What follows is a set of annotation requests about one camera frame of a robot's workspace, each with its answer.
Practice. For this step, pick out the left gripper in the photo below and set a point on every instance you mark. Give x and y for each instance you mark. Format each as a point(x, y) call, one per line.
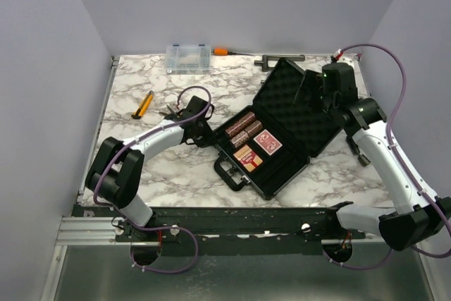
point(207, 139)

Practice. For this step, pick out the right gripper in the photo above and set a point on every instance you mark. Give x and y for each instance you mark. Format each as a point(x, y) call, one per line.
point(311, 80)

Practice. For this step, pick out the orange blue chip roll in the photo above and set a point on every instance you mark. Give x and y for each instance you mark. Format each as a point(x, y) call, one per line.
point(240, 139)

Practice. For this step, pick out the Texas Hold'em card box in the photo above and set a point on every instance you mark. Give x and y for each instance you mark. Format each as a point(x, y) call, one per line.
point(248, 158)

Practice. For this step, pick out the orange black chip roll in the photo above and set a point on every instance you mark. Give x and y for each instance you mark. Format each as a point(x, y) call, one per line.
point(233, 130)
point(254, 128)

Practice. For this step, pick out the red backed card deck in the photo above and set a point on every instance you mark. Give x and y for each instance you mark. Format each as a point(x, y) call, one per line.
point(268, 142)

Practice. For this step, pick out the black poker set case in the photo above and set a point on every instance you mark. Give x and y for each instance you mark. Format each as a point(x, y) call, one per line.
point(304, 131)

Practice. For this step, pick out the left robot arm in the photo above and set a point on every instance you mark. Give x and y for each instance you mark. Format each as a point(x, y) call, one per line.
point(115, 173)

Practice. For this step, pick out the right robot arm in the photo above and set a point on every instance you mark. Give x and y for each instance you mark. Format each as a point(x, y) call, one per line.
point(418, 212)

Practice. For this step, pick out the yellow black pliers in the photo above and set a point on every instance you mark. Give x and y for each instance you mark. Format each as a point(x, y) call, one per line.
point(169, 112)

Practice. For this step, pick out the chip roll in case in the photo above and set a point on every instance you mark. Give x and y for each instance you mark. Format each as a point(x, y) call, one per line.
point(247, 120)

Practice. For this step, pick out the yellow utility knife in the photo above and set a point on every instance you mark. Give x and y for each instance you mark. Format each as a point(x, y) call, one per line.
point(138, 114)

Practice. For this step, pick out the clear plastic organizer box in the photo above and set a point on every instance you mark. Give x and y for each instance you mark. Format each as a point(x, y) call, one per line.
point(182, 59)

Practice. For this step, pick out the orange handled screwdriver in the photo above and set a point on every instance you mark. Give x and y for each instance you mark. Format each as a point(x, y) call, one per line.
point(227, 52)

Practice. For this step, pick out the black mounting rail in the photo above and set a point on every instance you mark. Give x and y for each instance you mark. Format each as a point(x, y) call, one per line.
point(179, 231)

